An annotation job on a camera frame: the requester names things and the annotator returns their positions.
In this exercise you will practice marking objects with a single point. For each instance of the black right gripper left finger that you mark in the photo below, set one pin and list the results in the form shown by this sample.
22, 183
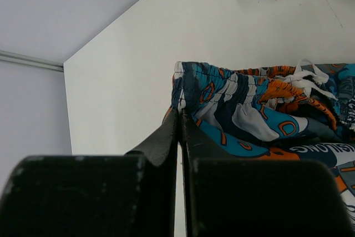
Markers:
96, 195

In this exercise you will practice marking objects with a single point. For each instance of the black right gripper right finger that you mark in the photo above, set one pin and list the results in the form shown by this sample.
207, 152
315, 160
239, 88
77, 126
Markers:
228, 196

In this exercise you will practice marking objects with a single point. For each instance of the blue orange patterned shorts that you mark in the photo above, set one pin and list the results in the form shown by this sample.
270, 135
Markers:
301, 113

